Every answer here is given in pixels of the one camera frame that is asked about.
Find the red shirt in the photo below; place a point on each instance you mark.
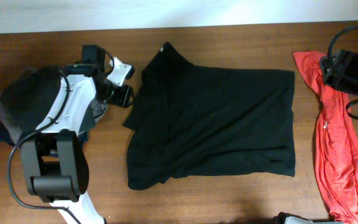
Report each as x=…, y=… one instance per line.
x=336, y=143

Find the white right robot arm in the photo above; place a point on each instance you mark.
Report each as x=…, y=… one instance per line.
x=340, y=69

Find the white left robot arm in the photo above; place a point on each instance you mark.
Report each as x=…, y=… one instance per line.
x=55, y=167

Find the navy folded garment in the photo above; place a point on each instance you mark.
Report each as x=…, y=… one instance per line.
x=5, y=136

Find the dark grey folded garment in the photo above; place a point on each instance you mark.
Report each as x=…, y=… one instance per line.
x=27, y=101

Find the light grey folded garment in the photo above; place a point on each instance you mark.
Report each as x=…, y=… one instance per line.
x=71, y=113

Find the black shirt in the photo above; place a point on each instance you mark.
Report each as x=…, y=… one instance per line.
x=191, y=120

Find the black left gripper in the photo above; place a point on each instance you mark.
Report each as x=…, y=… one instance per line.
x=124, y=91

